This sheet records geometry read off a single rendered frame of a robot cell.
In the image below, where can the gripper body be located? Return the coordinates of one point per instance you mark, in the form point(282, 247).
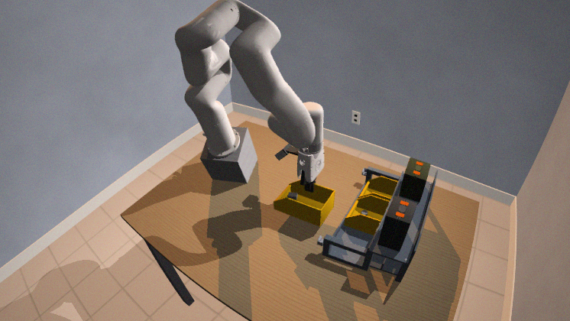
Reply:
point(310, 163)

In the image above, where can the yellow bin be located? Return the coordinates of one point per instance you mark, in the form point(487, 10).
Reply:
point(379, 186)
point(317, 204)
point(376, 208)

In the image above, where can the grey slanted shelf rack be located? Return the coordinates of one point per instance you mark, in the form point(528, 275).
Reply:
point(362, 249)

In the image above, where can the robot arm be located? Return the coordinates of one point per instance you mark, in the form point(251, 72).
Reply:
point(250, 53)

